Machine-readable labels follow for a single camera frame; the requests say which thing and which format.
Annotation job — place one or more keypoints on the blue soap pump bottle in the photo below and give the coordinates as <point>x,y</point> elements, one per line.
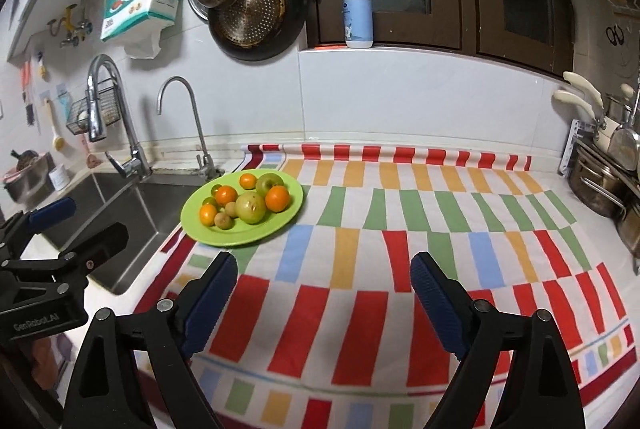
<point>358,19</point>

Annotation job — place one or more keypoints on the green fruit with stem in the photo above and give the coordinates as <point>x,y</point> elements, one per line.
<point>216,189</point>

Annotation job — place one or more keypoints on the white cup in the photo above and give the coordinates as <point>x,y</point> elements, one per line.
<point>59,177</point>

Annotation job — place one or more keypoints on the thin curved faucet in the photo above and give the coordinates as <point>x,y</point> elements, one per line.
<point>192,109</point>

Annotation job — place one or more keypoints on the steel pot with rim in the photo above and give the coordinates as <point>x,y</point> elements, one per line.
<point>630,229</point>

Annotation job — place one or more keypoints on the green apple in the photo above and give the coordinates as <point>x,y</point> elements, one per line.
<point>270,183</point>

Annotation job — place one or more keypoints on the green plate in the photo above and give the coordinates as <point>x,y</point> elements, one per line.
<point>280,224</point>

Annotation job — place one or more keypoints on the copper perforated strainer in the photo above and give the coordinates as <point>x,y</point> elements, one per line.
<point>255,16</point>

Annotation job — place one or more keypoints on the white wall shelf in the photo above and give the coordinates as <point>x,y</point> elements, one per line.
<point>35,4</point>

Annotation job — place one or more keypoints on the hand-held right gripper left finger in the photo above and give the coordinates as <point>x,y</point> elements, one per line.
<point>212,299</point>

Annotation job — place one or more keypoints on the yellow spotted fruit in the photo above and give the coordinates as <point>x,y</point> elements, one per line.
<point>250,208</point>

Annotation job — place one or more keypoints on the medium orange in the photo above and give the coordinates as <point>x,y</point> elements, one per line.
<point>226,194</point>

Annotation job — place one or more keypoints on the smooth green fruit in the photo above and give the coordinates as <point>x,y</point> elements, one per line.
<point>209,201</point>

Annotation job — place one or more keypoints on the tan round fruit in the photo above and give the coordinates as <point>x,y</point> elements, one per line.
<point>230,209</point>
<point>223,221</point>

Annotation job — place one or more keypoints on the striped colourful cloth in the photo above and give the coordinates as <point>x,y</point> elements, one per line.
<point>380,229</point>

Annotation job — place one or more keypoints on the yellow dish brush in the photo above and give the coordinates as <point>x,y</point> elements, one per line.
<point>57,141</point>

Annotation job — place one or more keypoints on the white wall bracket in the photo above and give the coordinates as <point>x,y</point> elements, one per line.
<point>572,149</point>

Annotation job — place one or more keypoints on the steel sink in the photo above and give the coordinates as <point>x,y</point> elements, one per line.
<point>135,219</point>

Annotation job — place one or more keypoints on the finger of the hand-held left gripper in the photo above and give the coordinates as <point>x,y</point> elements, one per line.
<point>100,244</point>
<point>50,211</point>

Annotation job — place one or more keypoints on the small oval kumquat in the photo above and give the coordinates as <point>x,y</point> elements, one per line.
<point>208,214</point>

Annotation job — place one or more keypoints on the dark pot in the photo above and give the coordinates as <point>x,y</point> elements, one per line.
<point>27,179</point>

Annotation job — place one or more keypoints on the small mandarin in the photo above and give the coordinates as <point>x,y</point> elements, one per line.
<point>247,181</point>

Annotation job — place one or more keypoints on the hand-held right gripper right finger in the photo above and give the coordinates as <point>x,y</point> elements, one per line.
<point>435,299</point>

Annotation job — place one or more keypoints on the wall hooks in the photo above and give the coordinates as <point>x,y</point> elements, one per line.
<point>75,24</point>

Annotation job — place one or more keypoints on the large chrome faucet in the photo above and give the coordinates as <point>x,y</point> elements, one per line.
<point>97,109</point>

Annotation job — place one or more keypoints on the metal ladle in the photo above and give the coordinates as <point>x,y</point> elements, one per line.
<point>624,144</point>

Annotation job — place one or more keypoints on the large orange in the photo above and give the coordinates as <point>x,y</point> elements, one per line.
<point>277,199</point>

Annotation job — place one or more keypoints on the clear printed plastic sheet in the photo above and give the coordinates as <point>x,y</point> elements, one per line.
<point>605,34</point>

